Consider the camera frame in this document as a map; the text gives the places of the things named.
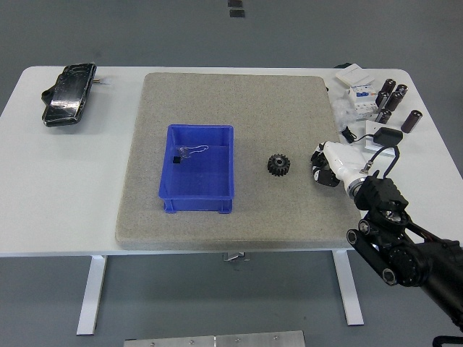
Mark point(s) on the black device wrapped in film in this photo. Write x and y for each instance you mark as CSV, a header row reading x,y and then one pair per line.
x,y
67,95

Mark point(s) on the dark cylindrical capacitor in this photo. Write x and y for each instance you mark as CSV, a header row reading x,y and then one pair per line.
x,y
411,121
402,90
383,116
395,100
388,86
382,100

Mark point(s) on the white circuit breaker blue levers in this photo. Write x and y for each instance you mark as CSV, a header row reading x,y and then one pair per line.
x,y
363,99

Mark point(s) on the metal bracket under table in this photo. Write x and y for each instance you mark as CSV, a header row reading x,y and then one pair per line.
x,y
235,256

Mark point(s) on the black floor socket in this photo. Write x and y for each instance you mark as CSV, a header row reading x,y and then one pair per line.
x,y
235,3
237,13

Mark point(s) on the large black gear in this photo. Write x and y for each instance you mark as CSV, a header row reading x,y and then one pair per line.
x,y
279,165

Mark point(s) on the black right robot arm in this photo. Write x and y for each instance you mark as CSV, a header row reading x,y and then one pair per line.
x,y
405,253

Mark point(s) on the blue plastic box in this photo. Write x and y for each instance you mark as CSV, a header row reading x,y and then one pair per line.
x,y
202,180

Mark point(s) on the white wall switch panel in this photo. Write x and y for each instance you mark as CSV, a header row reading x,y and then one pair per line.
x,y
352,74

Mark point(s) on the white table leg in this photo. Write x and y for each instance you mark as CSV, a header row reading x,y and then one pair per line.
x,y
91,292
349,289

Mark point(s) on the grey metal plate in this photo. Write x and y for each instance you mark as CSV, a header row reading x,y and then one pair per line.
x,y
213,340

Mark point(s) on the grey-brown mat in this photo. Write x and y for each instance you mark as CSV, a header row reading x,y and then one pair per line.
x,y
235,105

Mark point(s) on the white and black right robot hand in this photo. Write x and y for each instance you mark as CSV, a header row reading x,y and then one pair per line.
x,y
343,159

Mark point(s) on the small black cube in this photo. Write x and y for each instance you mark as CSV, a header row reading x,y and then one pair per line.
x,y
176,160

